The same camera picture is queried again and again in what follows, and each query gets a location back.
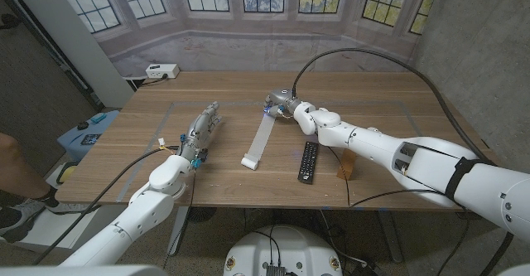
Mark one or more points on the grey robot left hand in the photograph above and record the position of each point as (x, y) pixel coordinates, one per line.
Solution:
(200, 127)

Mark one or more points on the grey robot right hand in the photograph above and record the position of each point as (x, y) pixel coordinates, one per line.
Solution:
(281, 98)

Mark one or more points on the white bandage roll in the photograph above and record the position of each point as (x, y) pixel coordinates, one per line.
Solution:
(258, 143)

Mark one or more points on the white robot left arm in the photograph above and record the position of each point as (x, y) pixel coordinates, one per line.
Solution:
(141, 211)

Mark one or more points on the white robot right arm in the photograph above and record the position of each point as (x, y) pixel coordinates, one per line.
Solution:
(393, 151)

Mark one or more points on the black TV remote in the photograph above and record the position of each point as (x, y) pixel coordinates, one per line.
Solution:
(308, 164)

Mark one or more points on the orange wooden block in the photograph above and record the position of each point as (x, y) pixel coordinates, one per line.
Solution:
(345, 169)

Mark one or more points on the printed window backdrop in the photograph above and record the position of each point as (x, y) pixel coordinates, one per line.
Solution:
(265, 52)

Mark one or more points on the white power strip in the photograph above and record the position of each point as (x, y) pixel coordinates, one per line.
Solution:
(162, 71)

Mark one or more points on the black round floor base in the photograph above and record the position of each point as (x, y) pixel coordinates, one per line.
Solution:
(201, 214)

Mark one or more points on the small blue gadget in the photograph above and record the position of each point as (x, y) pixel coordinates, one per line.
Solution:
(98, 118)

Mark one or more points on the grey table leg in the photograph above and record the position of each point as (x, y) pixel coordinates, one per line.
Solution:
(390, 234)
(178, 234)

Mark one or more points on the black white marker tag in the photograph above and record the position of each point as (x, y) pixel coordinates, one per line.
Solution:
(91, 139)

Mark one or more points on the small black round knob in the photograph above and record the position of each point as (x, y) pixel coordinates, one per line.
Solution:
(83, 125)

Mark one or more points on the blue storage box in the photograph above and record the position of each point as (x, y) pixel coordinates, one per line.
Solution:
(74, 141)

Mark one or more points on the yellow black floor tool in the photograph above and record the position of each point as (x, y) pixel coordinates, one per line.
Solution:
(66, 173)

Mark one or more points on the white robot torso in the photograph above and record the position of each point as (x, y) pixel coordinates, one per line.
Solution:
(285, 251)

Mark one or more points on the person's bare leg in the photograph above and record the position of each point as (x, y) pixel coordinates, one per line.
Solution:
(16, 164)

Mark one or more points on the white floor mat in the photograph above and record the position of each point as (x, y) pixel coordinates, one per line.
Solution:
(41, 228)

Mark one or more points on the grey black sneaker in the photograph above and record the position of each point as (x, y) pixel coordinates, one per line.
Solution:
(16, 222)

